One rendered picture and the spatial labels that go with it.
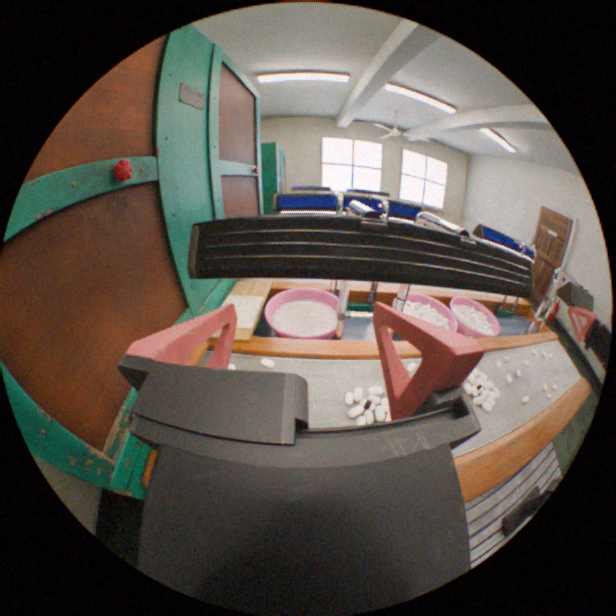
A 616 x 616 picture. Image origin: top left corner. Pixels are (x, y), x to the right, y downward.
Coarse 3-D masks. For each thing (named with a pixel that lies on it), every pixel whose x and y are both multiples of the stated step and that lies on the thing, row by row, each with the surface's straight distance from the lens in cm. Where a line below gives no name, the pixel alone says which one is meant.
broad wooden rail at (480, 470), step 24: (576, 384) 133; (552, 408) 92; (576, 408) 115; (528, 432) 72; (552, 432) 85; (480, 456) 54; (504, 456) 60; (528, 456) 69; (144, 480) 50; (480, 480) 53; (504, 480) 60
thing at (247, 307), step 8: (232, 296) 74; (240, 296) 73; (248, 296) 72; (256, 296) 71; (224, 304) 71; (240, 304) 69; (248, 304) 68; (256, 304) 67; (240, 312) 65; (248, 312) 64; (256, 312) 63; (240, 320) 62; (248, 320) 61
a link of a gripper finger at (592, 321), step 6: (570, 306) 56; (570, 312) 56; (576, 312) 56; (582, 312) 55; (570, 318) 56; (588, 318) 54; (594, 318) 53; (588, 324) 54; (594, 324) 55; (576, 330) 55; (582, 330) 55; (588, 330) 54; (594, 330) 56; (576, 336) 55; (582, 336) 54
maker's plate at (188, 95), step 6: (180, 84) 67; (186, 84) 70; (180, 90) 66; (186, 90) 69; (192, 90) 71; (180, 96) 65; (186, 96) 68; (192, 96) 71; (198, 96) 74; (186, 102) 67; (192, 102) 70; (198, 102) 73; (198, 108) 72
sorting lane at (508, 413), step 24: (240, 360) 55; (288, 360) 53; (312, 360) 53; (336, 360) 53; (360, 360) 54; (408, 360) 59; (528, 360) 102; (552, 360) 126; (312, 384) 48; (336, 384) 49; (360, 384) 50; (384, 384) 52; (504, 384) 77; (528, 384) 90; (312, 408) 45; (336, 408) 46; (480, 408) 63; (504, 408) 71; (528, 408) 82; (480, 432) 60; (504, 432) 67; (456, 456) 53
